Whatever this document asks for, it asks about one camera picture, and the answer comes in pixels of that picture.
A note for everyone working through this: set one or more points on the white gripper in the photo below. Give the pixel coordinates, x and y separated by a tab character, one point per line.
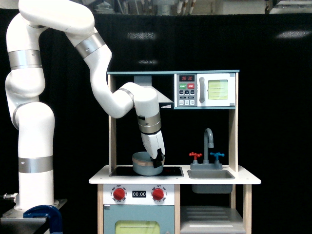
154	145

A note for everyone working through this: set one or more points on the grey-blue bowl with wooden rim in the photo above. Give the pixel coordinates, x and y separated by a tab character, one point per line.
143	165

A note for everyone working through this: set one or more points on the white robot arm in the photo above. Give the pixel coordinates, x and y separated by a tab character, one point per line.
35	120

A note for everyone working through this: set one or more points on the grey cabinet shelf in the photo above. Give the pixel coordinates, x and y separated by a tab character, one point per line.
210	220

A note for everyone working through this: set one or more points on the right red oven knob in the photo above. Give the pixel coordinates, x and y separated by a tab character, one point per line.
158	194

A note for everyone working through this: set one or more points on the red oven knob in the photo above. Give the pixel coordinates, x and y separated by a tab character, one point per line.
158	194
119	194

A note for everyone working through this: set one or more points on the black stovetop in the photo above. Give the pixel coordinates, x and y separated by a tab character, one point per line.
169	171

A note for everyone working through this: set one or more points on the left red oven knob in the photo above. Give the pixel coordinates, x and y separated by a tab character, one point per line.
119	194

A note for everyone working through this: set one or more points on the grey sink basin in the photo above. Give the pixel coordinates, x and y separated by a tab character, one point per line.
211	188

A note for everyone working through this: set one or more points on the grey faucet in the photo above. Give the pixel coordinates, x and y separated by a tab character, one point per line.
206	165

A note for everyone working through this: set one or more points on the grey range hood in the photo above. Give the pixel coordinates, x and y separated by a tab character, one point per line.
162	84

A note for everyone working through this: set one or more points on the blue oven door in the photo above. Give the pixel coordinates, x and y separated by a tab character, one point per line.
126	218

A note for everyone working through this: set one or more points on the white toy microwave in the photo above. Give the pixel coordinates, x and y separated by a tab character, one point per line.
209	90

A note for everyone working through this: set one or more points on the blue clamp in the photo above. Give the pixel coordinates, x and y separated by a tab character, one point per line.
51	213

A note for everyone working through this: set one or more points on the red tap handle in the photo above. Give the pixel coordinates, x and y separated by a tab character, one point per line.
195	155

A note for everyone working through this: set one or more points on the blue tap handle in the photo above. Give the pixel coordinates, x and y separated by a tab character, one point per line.
217	155

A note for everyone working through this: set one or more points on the wooden toy kitchen frame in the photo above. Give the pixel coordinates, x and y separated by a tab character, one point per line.
138	190

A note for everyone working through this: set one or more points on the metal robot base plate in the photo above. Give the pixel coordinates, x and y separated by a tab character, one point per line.
16	214

